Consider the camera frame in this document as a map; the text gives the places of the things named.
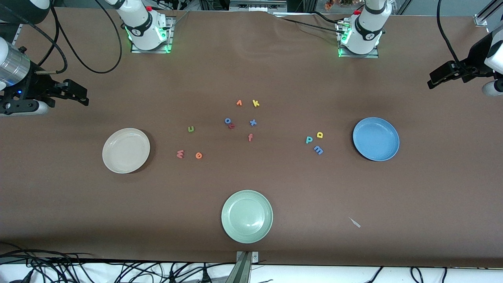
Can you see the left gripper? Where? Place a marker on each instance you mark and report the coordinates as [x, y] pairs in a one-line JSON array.
[[472, 67]]

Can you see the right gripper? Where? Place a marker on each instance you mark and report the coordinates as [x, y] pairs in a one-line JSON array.
[[34, 85]]

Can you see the red foam letter w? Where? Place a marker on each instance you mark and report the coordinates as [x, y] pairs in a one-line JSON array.
[[180, 154]]

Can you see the blue foam letter m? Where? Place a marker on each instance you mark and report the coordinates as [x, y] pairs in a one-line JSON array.
[[318, 149]]

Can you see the beige plate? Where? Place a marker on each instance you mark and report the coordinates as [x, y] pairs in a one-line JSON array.
[[125, 151]]

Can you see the blue plate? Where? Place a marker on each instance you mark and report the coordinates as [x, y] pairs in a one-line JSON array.
[[376, 139]]

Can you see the white paper scrap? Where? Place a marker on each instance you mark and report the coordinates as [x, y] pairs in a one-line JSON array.
[[355, 222]]

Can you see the brown table cover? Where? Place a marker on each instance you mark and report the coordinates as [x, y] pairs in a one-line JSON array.
[[275, 177]]

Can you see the grey metal box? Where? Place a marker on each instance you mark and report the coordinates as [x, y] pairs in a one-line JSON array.
[[257, 4]]

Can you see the green plate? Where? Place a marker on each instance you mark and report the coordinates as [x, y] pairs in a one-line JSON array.
[[246, 217]]

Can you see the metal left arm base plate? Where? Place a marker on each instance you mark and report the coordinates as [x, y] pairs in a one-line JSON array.
[[359, 56]]

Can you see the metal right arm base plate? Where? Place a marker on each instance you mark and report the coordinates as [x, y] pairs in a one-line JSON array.
[[169, 35]]

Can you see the metal camera stand bracket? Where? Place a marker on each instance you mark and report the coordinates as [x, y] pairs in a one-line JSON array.
[[243, 267]]

